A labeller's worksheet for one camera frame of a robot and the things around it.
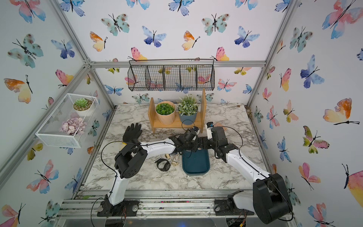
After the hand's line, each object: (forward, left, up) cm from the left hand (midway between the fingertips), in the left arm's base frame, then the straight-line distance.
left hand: (200, 143), depth 93 cm
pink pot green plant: (+16, +22, +13) cm, 30 cm away
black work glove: (+9, +48, -3) cm, 49 cm away
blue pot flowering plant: (+15, +8, +18) cm, 25 cm away
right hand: (-1, -3, +8) cm, 9 cm away
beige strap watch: (-7, +21, -3) cm, 22 cm away
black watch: (-14, +21, -3) cm, 25 cm away
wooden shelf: (+16, -1, +2) cm, 16 cm away
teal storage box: (-13, +4, -1) cm, 14 cm away
